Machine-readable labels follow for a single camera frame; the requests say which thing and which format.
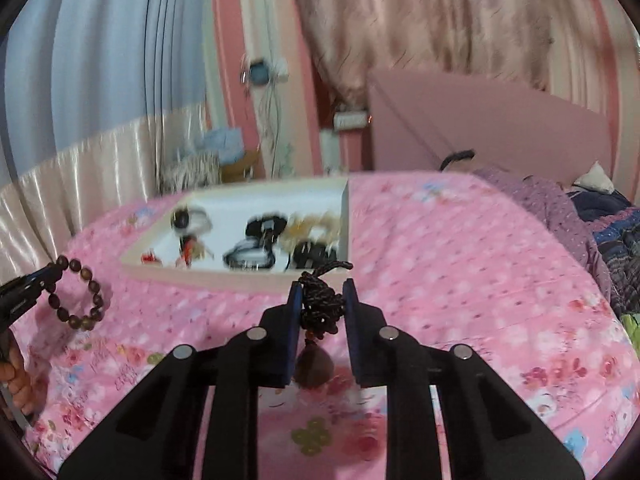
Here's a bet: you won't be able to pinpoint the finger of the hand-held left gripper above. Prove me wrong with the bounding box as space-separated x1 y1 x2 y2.
0 262 66 331

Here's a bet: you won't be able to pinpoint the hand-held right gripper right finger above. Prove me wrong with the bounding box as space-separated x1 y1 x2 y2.
342 277 586 480

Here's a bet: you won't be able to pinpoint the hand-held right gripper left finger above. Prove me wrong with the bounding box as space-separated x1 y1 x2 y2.
57 280 305 480

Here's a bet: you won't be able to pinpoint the black cord pendant necklace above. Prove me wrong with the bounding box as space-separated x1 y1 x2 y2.
292 260 354 391

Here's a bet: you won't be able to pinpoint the brown wooden bead bracelet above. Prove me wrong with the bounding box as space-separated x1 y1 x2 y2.
44 255 113 332

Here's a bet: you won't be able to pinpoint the white tray box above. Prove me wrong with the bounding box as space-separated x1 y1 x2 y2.
119 176 351 286

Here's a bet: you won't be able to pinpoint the person's left hand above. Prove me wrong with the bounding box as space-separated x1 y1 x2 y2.
0 337 51 423

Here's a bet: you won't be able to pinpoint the pink printed bed sheet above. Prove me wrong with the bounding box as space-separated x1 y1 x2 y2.
22 170 640 480

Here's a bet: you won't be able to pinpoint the black hair scrunchie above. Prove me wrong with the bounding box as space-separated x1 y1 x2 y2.
245 214 288 241

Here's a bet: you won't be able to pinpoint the red tassel charm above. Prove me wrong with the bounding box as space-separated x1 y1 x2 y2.
175 237 216 268

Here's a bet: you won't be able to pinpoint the cream satin curtain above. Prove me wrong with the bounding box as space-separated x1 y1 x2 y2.
0 102 211 281

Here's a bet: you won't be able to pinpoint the black white bead accessory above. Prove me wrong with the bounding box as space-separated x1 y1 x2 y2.
172 206 213 236

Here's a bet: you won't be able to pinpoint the brown cardboard box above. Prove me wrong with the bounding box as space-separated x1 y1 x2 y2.
220 150 261 183

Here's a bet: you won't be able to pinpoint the zebra print bag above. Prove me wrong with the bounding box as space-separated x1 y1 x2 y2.
160 152 221 193

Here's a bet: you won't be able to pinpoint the blue gift bag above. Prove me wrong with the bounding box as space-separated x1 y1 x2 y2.
197 127 246 166

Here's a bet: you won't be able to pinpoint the white power strip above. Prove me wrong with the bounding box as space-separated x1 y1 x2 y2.
333 111 368 131

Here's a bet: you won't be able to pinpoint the purple dotted blanket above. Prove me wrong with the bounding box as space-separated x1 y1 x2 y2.
472 167 613 301

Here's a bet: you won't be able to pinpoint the pale blue curtain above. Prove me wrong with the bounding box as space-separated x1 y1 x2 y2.
0 0 216 181

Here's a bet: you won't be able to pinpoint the pink headboard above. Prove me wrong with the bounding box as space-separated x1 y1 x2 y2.
367 67 621 186

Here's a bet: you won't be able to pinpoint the green cloth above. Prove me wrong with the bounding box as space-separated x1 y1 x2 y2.
622 312 640 356

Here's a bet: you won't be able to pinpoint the dark blue quilt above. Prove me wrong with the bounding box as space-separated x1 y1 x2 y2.
567 190 640 321

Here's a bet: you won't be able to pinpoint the white pillow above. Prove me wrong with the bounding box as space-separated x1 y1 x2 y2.
572 161 616 195

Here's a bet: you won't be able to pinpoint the pink patterned curtain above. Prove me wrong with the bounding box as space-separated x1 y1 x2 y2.
287 0 561 106

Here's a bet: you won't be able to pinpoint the black cord bracelet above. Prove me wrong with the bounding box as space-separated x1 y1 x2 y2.
222 240 276 272

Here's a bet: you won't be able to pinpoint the tan beaded bracelet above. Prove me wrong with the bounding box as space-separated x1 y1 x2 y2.
280 211 343 253

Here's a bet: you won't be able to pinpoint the black curved handle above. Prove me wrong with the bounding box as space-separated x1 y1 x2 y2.
439 149 476 171

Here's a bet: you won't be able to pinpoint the hanging white cables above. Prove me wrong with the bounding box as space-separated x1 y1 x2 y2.
242 80 293 178

